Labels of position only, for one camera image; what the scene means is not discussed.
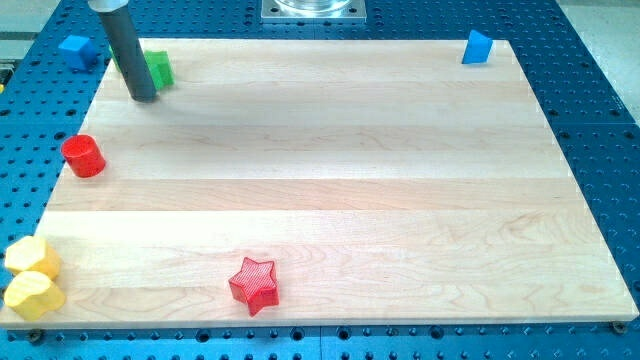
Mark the wooden board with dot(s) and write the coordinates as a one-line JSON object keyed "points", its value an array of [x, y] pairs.
{"points": [[389, 183]]}

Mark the red star block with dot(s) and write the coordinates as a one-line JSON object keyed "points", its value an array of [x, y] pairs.
{"points": [[255, 285]]}

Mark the green block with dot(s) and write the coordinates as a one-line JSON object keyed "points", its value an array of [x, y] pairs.
{"points": [[159, 68]]}

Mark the blue triangular block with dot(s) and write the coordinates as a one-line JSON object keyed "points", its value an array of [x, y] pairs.
{"points": [[478, 48]]}

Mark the red cylinder block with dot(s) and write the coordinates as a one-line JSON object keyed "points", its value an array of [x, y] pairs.
{"points": [[83, 155]]}

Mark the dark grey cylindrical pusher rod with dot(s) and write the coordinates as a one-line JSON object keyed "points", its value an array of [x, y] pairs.
{"points": [[128, 54]]}

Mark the blue cube block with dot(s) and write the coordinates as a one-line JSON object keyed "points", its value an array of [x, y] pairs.
{"points": [[78, 52]]}

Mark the blue perforated table plate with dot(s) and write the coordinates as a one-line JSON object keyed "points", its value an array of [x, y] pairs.
{"points": [[44, 103]]}

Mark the yellow hexagon block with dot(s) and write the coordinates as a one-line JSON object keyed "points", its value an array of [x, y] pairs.
{"points": [[33, 253]]}

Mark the yellow heart block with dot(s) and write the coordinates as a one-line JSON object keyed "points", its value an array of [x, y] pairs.
{"points": [[31, 294]]}

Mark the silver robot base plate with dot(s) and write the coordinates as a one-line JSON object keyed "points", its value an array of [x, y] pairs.
{"points": [[288, 11]]}

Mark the silver rod mount collar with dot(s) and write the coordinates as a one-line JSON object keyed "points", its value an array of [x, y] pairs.
{"points": [[106, 6]]}

